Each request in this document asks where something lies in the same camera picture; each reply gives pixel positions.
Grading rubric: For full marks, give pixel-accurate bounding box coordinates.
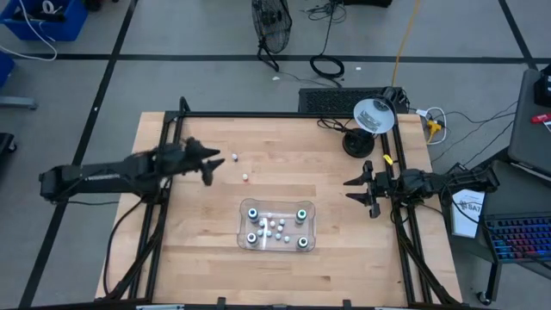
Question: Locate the dark grey desk cart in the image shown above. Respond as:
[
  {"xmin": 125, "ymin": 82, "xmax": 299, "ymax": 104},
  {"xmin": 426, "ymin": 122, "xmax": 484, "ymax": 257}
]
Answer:
[{"xmin": 438, "ymin": 148, "xmax": 551, "ymax": 305}]

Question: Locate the coiled black cable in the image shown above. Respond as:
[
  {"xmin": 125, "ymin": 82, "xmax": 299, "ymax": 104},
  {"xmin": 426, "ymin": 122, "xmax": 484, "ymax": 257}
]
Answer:
[{"xmin": 308, "ymin": 54, "xmax": 346, "ymax": 80}]

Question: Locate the backlit rainbow keyboard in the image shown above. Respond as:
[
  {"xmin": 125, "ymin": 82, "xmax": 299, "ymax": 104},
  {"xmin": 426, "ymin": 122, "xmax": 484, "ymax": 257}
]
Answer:
[{"xmin": 480, "ymin": 212, "xmax": 551, "ymax": 264}]

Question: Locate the large blue storage bin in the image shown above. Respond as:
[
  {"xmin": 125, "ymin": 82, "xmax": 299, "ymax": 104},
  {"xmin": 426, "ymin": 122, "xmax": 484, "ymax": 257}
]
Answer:
[{"xmin": 0, "ymin": 0, "xmax": 90, "ymax": 43}]

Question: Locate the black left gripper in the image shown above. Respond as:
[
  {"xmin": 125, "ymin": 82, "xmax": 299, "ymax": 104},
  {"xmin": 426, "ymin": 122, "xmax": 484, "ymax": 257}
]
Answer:
[{"xmin": 158, "ymin": 136, "xmax": 226, "ymax": 187}]

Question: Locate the black floor fan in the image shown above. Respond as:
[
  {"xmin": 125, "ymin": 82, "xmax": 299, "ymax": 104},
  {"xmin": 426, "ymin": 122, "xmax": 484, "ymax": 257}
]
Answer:
[{"xmin": 251, "ymin": 0, "xmax": 294, "ymax": 73}]

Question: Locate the yellow floor cable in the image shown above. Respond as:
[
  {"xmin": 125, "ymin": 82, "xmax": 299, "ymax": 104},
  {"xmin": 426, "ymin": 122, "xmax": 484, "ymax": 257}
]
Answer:
[{"xmin": 389, "ymin": 0, "xmax": 422, "ymax": 89}]

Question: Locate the white printed paper sheet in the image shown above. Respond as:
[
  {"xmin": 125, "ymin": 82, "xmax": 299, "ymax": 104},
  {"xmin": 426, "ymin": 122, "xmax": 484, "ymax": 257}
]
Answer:
[{"xmin": 450, "ymin": 188, "xmax": 486, "ymax": 239}]

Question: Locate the black left base cable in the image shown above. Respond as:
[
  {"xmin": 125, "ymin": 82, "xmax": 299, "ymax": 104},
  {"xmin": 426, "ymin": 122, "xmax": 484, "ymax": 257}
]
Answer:
[{"xmin": 102, "ymin": 197, "xmax": 145, "ymax": 298}]

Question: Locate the thin black floor cable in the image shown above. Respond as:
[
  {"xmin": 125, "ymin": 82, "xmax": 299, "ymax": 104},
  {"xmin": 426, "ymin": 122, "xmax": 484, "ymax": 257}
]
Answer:
[{"xmin": 303, "ymin": 0, "xmax": 349, "ymax": 58}]

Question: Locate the white floor cable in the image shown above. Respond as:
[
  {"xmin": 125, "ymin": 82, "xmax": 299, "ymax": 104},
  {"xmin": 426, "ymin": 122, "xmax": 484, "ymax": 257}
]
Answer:
[{"xmin": 0, "ymin": 0, "xmax": 59, "ymax": 62}]

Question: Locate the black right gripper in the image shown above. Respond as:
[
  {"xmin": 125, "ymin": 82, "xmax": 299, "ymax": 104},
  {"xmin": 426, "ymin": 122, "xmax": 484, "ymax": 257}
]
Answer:
[{"xmin": 343, "ymin": 159, "xmax": 401, "ymax": 219}]

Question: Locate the black desktop device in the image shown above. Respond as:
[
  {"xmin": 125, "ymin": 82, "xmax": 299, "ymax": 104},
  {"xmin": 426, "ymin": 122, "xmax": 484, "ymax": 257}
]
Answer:
[{"xmin": 533, "ymin": 63, "xmax": 551, "ymax": 109}]

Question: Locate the black aluminium rig frame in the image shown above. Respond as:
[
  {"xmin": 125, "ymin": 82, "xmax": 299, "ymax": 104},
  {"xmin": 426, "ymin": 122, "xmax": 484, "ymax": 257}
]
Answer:
[{"xmin": 95, "ymin": 96, "xmax": 464, "ymax": 307}]

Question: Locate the grey metal bar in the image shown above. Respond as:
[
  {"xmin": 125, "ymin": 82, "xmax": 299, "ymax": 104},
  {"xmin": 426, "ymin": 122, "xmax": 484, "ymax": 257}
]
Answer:
[{"xmin": 0, "ymin": 96, "xmax": 39, "ymax": 111}]

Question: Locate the white power cable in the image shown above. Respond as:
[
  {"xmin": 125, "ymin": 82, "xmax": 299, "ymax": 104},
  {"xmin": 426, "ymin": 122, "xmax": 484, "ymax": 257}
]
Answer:
[{"xmin": 413, "ymin": 106, "xmax": 448, "ymax": 146}]

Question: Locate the black lamp cable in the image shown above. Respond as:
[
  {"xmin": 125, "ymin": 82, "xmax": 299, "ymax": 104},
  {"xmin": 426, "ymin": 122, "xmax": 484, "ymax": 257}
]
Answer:
[{"xmin": 316, "ymin": 116, "xmax": 361, "ymax": 135}]

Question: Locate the black computer case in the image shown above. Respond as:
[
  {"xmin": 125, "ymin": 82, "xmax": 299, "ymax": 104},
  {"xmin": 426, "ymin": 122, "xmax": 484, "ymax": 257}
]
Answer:
[{"xmin": 298, "ymin": 86, "xmax": 409, "ymax": 115}]

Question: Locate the clear plastic bin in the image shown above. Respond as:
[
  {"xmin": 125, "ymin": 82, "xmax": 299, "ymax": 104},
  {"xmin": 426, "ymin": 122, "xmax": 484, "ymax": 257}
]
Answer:
[{"xmin": 236, "ymin": 197, "xmax": 318, "ymax": 252}]

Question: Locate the grey side table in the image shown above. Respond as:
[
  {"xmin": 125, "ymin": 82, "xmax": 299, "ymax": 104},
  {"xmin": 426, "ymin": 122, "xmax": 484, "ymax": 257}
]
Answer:
[{"xmin": 506, "ymin": 67, "xmax": 551, "ymax": 178}]

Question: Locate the desk lamp with white shade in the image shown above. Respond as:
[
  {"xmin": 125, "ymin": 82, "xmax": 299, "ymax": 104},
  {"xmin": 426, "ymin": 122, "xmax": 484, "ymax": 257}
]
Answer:
[{"xmin": 342, "ymin": 95, "xmax": 397, "ymax": 159}]

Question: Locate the black floor box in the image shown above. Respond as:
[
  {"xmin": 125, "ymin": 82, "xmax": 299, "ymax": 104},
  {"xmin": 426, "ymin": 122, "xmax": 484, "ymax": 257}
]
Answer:
[{"xmin": 342, "ymin": 0, "xmax": 393, "ymax": 9}]

